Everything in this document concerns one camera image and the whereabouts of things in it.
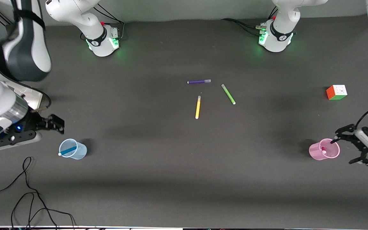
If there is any blue marker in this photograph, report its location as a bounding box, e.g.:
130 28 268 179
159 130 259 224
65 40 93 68
58 145 78 157

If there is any white rectangular box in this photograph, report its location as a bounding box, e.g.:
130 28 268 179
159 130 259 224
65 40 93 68
11 84 43 110

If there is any light blue plastic cup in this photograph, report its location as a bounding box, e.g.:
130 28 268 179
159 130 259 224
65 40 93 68
59 138 88 160

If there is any pink plastic cup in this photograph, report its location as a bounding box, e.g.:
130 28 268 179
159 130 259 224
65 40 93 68
309 138 341 161

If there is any colourful puzzle cube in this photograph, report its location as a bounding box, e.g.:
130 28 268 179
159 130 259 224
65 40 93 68
326 84 348 101

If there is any metal table edge strip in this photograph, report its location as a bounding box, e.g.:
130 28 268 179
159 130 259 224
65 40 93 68
0 226 184 230

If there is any green marker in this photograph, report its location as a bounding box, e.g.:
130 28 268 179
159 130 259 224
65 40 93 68
221 84 236 105

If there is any yellow marker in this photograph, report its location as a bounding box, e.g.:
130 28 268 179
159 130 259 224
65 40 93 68
195 95 202 120

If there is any thin black looped cable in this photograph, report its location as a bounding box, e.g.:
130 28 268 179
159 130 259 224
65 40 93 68
0 156 58 230

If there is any black right base cable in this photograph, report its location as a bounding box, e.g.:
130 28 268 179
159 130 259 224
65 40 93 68
93 5 126 41

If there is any black base cable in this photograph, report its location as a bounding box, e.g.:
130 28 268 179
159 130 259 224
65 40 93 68
239 23 264 36
220 18 265 30
93 5 126 41

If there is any black left base cable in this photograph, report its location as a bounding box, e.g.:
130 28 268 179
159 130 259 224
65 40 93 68
239 23 264 36
220 18 265 30

